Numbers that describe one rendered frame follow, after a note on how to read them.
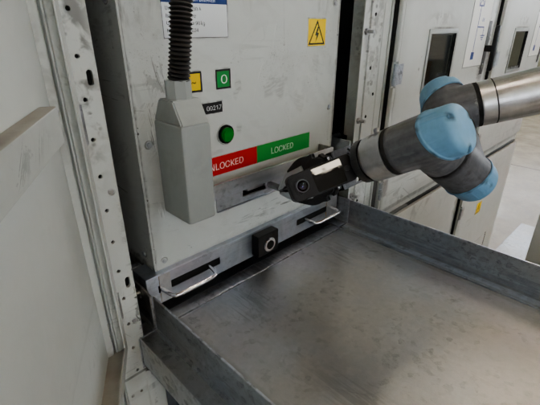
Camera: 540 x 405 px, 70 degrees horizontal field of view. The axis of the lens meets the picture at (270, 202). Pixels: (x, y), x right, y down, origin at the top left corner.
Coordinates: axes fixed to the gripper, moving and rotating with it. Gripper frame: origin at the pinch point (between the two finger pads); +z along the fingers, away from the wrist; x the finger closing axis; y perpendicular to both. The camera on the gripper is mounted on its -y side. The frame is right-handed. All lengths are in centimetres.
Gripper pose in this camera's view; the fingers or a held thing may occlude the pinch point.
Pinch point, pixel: (281, 190)
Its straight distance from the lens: 76.8
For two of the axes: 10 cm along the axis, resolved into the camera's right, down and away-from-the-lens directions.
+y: 7.0, -2.9, 6.6
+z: -6.2, 2.0, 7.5
